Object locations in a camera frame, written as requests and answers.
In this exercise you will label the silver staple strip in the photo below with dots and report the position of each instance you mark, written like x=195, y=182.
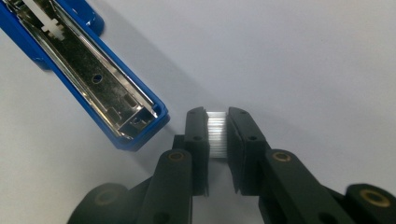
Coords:
x=217, y=133

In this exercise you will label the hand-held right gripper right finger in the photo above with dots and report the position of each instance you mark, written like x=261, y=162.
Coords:
x=246, y=146

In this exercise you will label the blue stapler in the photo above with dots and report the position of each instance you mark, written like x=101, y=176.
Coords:
x=93, y=77

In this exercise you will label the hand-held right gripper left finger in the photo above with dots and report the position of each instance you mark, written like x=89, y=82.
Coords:
x=196, y=143

